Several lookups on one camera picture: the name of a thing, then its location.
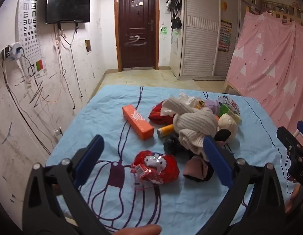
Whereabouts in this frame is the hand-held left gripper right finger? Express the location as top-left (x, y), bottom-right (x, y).
top-left (200, 136), bottom-right (286, 235)

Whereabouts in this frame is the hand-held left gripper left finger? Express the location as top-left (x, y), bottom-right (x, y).
top-left (22, 135), bottom-right (110, 235)

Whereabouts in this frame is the person's right hand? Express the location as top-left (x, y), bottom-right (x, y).
top-left (285, 183), bottom-right (302, 213)

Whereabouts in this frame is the person's left hand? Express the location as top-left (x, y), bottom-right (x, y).
top-left (116, 224), bottom-right (162, 235)

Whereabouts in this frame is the pink and black cloth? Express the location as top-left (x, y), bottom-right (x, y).
top-left (183, 155), bottom-right (215, 182)

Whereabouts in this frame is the cream and black cloth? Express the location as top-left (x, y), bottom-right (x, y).
top-left (214, 113), bottom-right (238, 144)

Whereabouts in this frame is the white knitted cloth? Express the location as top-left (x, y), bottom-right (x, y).
top-left (161, 97), bottom-right (219, 155)

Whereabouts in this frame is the light blue bed sheet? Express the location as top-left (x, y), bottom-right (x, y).
top-left (45, 85), bottom-right (299, 235)

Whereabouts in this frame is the orange cardboard box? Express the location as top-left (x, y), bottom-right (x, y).
top-left (122, 104), bottom-right (155, 141)

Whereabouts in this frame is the purple cloth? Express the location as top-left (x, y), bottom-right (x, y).
top-left (205, 99), bottom-right (220, 114)

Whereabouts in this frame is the yellow bottle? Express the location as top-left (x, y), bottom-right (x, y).
top-left (157, 124), bottom-right (175, 137)

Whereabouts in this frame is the white patterned cloth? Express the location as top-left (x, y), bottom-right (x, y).
top-left (217, 95), bottom-right (241, 118)

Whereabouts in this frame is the pink printed curtain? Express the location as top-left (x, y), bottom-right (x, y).
top-left (226, 11), bottom-right (303, 147)

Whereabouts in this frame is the red cloth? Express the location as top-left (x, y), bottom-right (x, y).
top-left (148, 100), bottom-right (176, 128)

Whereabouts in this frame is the colourful grid poster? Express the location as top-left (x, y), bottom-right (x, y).
top-left (218, 20), bottom-right (232, 52)

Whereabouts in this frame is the white louvred wardrobe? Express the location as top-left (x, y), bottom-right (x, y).
top-left (170, 0), bottom-right (262, 81)

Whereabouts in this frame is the white blue charger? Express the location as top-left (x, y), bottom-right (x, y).
top-left (5, 42), bottom-right (24, 61)

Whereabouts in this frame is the white eye chart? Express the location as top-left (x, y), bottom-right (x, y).
top-left (18, 0), bottom-right (47, 76)

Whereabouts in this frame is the dark brown door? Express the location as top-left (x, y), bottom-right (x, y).
top-left (115, 0), bottom-right (160, 72)

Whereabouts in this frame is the orange cable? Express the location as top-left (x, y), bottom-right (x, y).
top-left (41, 33), bottom-right (63, 103)

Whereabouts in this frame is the wooden bunk bed frame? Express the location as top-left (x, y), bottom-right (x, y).
top-left (262, 0), bottom-right (303, 27)

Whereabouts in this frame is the black wall television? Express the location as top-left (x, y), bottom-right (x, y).
top-left (45, 0), bottom-right (92, 24)

